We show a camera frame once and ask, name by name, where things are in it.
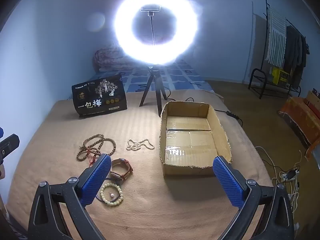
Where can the yellow box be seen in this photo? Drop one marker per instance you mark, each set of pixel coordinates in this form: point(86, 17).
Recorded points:
point(280, 76)

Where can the red small item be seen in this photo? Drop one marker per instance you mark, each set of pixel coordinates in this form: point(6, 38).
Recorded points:
point(123, 170)

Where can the dark hanging clothes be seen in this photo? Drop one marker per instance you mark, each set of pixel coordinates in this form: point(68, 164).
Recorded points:
point(296, 52)

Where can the black printed gift box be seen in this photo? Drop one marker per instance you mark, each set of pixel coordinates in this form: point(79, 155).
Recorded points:
point(100, 97)

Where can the blue patterned bed sheet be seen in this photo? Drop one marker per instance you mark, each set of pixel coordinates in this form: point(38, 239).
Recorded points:
point(180, 77)

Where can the white power strip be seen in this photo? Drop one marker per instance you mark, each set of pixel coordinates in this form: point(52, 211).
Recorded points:
point(283, 176)

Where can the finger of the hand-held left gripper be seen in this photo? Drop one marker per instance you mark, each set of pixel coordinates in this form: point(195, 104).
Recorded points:
point(8, 146)

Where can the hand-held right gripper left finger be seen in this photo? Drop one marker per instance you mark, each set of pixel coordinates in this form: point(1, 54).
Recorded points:
point(96, 180)

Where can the black phone holder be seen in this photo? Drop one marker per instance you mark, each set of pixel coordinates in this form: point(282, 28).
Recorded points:
point(150, 8)

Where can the orange cloth covered box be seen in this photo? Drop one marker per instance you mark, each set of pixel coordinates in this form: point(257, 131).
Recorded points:
point(300, 116)

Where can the folded floral quilt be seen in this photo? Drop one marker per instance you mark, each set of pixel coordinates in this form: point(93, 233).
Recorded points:
point(107, 60)

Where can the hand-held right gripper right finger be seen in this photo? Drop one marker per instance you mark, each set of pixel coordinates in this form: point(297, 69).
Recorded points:
point(228, 185)

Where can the striped towel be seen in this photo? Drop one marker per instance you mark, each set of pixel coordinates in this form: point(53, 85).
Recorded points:
point(276, 40)

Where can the black tripod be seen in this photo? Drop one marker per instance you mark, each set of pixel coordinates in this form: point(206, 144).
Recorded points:
point(156, 82)

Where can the cardboard box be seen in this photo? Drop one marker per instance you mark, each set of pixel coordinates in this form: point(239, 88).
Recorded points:
point(190, 142)

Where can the black clothes rack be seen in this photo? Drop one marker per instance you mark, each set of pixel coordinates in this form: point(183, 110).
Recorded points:
point(257, 80)

